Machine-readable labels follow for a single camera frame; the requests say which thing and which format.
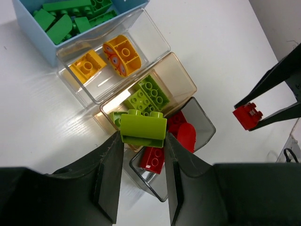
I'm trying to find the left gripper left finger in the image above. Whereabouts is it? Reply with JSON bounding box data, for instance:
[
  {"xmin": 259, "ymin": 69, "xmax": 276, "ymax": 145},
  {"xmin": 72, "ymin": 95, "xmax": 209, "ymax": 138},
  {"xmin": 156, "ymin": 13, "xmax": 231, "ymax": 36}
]
[{"xmin": 0, "ymin": 132, "xmax": 124, "ymax": 226}]

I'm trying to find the green lego plate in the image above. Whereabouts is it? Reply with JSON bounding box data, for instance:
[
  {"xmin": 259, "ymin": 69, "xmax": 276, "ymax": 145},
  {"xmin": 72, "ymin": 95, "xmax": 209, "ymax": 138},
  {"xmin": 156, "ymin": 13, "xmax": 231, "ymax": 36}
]
[{"xmin": 42, "ymin": 0, "xmax": 94, "ymax": 17}]

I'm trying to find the orange plastic container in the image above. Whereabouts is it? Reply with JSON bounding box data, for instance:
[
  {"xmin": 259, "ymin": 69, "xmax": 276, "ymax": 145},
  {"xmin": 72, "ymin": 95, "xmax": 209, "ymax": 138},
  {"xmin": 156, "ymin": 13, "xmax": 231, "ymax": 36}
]
[{"xmin": 93, "ymin": 52, "xmax": 198, "ymax": 151}]

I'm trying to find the grey plastic container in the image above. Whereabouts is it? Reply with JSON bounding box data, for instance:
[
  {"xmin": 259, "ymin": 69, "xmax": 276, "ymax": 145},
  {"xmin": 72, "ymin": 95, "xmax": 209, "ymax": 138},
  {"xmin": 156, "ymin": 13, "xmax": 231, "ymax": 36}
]
[{"xmin": 123, "ymin": 97, "xmax": 216, "ymax": 202}]

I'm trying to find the green small lego brick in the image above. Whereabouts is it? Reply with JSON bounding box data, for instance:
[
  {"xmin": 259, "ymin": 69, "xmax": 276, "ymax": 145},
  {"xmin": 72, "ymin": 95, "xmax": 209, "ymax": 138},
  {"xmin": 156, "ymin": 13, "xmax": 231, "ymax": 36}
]
[{"xmin": 73, "ymin": 17, "xmax": 92, "ymax": 33}]

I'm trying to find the blue plastic container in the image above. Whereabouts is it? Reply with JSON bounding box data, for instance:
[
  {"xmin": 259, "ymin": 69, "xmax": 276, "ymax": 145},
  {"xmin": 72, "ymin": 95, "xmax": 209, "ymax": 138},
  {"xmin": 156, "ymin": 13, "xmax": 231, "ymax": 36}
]
[{"xmin": 12, "ymin": 0, "xmax": 149, "ymax": 67}]

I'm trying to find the red curved lego brick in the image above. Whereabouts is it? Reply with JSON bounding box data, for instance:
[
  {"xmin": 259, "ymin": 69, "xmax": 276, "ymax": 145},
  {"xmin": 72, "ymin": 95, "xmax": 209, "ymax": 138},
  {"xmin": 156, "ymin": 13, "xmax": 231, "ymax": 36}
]
[{"xmin": 167, "ymin": 111, "xmax": 187, "ymax": 138}]

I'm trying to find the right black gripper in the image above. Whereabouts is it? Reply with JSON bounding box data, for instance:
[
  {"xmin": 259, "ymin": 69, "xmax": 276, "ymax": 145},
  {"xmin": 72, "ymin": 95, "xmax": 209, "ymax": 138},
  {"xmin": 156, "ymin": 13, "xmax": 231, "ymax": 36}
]
[{"xmin": 234, "ymin": 44, "xmax": 301, "ymax": 131}]

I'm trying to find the lime green lego brick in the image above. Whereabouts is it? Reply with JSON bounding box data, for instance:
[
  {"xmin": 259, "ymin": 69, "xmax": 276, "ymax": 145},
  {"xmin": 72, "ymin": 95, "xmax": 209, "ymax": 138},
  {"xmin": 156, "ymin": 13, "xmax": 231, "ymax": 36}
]
[
  {"xmin": 136, "ymin": 74, "xmax": 170, "ymax": 112},
  {"xmin": 123, "ymin": 89, "xmax": 154, "ymax": 116}
]

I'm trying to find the red round lego brick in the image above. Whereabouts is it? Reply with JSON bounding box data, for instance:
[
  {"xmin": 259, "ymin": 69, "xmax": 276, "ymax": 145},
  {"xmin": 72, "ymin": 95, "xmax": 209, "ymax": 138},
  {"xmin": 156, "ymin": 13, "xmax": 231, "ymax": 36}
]
[{"xmin": 177, "ymin": 122, "xmax": 196, "ymax": 153}]

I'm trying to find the clear plastic container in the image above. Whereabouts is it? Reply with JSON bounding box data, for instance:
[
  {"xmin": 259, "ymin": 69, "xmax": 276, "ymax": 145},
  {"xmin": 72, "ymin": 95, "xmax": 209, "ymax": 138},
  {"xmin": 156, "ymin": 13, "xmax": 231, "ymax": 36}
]
[{"xmin": 56, "ymin": 8, "xmax": 170, "ymax": 108}]

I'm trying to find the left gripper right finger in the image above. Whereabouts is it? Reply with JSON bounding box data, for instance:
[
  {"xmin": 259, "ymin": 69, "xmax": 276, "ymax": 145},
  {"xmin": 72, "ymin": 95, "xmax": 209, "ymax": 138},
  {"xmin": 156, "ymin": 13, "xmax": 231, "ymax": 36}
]
[{"xmin": 164, "ymin": 133, "xmax": 301, "ymax": 226}]

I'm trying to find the dark green lego brick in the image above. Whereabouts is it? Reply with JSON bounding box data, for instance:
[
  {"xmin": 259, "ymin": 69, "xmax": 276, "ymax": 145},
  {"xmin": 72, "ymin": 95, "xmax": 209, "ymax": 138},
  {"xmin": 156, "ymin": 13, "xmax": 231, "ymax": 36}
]
[{"xmin": 89, "ymin": 0, "xmax": 117, "ymax": 27}]

